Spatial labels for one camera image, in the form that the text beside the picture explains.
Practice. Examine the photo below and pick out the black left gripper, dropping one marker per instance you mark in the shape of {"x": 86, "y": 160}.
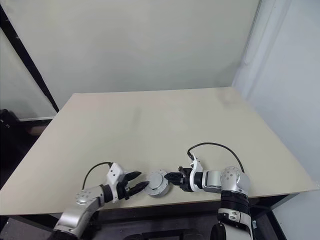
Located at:
{"x": 123, "y": 190}

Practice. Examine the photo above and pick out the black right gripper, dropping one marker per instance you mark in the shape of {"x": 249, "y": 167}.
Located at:
{"x": 185, "y": 182}

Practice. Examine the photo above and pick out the round silver motor lid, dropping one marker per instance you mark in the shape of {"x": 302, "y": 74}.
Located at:
{"x": 155, "y": 181}

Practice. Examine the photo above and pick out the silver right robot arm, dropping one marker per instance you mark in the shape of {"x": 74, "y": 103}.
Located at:
{"x": 230, "y": 180}

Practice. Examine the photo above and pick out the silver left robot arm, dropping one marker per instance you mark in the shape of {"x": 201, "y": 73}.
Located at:
{"x": 80, "y": 212}

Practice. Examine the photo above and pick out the brown cardboard box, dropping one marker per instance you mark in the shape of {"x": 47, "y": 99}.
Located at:
{"x": 37, "y": 130}

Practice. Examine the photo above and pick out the black bag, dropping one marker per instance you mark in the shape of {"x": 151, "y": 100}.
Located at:
{"x": 7, "y": 122}

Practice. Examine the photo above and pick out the black diagonal pole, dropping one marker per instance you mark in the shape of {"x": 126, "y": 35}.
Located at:
{"x": 27, "y": 62}

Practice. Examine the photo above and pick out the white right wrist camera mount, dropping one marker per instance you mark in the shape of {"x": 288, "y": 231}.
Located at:
{"x": 196, "y": 170}

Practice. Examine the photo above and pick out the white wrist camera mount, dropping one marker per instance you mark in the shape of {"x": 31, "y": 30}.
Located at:
{"x": 115, "y": 172}
{"x": 196, "y": 170}

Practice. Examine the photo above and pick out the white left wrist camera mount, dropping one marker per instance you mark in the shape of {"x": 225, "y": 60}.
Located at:
{"x": 115, "y": 172}

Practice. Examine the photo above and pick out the white wall conduit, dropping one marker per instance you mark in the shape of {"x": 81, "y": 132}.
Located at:
{"x": 262, "y": 32}

